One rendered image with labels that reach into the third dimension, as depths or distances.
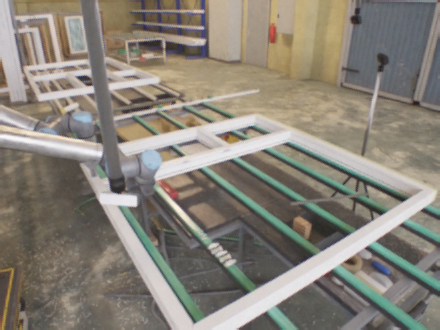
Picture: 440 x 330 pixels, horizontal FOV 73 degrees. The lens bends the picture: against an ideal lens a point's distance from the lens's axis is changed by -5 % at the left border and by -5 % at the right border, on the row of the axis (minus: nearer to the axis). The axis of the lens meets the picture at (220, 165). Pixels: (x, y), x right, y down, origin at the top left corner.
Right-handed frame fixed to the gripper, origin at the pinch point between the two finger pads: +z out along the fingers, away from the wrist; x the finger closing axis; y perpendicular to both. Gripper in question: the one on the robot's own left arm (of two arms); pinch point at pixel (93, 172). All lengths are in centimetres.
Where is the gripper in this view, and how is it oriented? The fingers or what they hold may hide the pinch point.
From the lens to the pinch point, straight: 182.0
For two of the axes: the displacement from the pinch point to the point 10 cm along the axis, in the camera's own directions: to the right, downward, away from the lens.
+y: 5.5, 3.8, -7.4
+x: 8.4, -2.5, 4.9
